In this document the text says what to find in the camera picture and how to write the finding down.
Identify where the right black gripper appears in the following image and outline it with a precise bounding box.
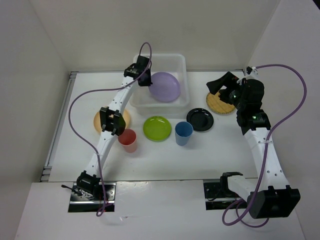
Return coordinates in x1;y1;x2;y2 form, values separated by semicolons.
206;71;246;110

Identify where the purple plastic plate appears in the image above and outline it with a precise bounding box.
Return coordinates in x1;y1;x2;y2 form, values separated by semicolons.
148;72;181;103

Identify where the orange plastic plate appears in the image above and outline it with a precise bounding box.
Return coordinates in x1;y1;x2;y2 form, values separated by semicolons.
93;109;131;135

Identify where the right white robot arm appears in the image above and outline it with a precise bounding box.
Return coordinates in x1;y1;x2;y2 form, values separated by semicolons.
206;72;301;219

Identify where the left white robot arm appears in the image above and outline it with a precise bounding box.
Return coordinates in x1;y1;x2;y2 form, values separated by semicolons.
68;55;152;200

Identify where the clear plastic bin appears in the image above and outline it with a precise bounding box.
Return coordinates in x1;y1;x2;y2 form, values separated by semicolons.
129;53;190;116

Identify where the round woven bamboo coaster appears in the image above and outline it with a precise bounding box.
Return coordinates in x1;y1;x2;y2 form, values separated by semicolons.
205;92;236;115

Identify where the black plastic plate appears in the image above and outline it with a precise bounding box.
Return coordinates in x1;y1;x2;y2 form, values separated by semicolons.
186;107;214;132

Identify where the green plastic plate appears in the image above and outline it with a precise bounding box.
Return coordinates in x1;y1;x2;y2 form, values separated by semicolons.
142;116;172;142

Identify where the red plastic cup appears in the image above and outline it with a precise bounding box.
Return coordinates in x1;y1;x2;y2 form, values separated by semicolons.
118;128;138;153

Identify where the blue plastic cup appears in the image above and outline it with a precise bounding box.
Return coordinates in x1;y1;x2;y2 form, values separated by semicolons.
174;121;194;146

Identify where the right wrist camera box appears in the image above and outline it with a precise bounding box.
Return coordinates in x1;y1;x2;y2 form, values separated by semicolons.
243;66;258;76

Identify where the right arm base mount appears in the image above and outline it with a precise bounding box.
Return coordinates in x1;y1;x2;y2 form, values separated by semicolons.
203;179;240;211

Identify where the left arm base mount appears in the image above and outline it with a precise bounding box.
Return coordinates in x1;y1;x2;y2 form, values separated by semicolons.
68;182;117;213

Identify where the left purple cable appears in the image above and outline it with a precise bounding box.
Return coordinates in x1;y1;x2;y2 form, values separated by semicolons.
67;41;153;217

